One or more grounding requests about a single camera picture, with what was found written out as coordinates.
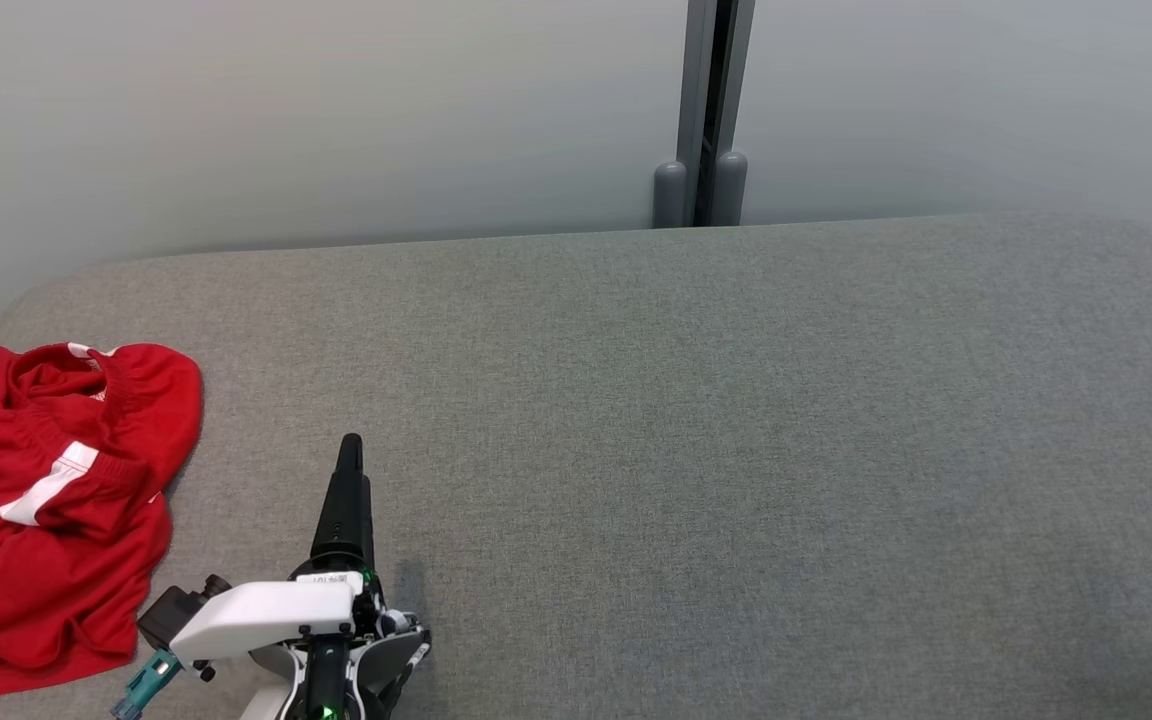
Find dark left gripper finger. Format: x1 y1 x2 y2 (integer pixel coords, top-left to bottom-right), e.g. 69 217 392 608
310 432 378 576

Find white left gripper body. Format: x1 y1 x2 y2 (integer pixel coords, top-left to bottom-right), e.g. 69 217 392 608
169 566 387 663

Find red shorts with white stripes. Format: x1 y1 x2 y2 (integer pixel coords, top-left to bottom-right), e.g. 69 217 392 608
0 342 205 703

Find teal left cable connector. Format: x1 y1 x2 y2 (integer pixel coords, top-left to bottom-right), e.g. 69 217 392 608
112 648 183 720

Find grey double partition post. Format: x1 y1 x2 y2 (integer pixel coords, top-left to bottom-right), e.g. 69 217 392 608
651 0 757 229

